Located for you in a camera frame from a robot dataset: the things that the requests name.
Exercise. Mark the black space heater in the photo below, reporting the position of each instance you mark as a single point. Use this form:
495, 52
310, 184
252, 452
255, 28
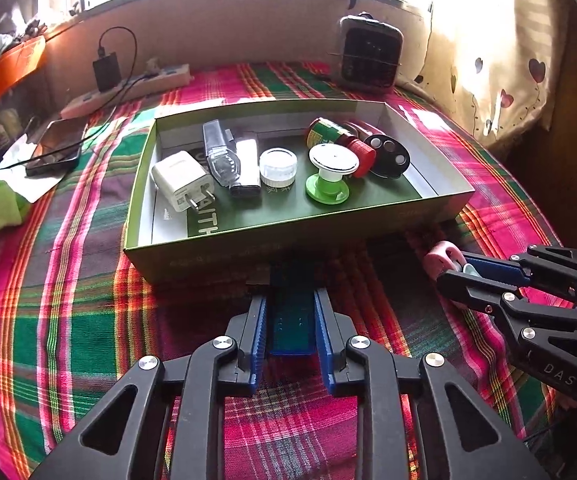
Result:
368, 55

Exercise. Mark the black round magnet disc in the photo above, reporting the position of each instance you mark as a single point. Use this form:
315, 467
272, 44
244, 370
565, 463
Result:
393, 166

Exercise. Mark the brown bottle with red cap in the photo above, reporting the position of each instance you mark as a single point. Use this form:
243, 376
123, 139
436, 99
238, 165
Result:
326, 132

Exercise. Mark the green cardboard box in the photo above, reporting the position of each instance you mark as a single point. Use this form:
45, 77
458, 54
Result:
318, 230

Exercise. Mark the white charger plug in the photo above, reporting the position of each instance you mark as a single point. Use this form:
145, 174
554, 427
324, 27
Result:
178, 180

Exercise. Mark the pink clip with grey piece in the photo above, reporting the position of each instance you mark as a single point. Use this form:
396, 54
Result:
441, 255

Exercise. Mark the small white jar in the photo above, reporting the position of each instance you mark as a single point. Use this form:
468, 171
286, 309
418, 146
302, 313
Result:
276, 165

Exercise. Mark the clear plastic container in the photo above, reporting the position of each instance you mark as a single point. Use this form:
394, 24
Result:
6, 120

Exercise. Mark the green spool with white top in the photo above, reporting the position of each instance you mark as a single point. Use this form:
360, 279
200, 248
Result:
331, 160

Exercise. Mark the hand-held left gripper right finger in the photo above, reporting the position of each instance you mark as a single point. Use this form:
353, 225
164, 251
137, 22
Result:
323, 332

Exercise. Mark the black smartphone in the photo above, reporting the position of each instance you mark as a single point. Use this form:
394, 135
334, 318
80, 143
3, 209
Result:
56, 145

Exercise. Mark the white power strip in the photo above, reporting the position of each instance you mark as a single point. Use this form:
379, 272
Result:
168, 74

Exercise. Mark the plaid blanket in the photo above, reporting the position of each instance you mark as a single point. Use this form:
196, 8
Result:
68, 310

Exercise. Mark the black power adapter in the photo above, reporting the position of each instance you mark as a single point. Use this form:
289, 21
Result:
107, 72

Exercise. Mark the white paper sheet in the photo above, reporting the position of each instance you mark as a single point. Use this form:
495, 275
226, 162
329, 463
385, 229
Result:
33, 187

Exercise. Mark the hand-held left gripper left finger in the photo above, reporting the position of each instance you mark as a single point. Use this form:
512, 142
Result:
258, 330

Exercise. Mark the dark rectangular case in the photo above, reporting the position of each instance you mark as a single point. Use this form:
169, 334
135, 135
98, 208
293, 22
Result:
291, 310

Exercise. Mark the black silver lighter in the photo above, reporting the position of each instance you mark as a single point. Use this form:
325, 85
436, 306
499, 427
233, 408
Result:
247, 165

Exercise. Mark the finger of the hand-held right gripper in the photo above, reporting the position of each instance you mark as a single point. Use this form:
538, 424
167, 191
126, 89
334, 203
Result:
493, 267
473, 292

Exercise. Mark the orange box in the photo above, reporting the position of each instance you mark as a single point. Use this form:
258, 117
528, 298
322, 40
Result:
8, 72

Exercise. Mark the heart print curtain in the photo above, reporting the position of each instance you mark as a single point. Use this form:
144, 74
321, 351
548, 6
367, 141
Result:
493, 35

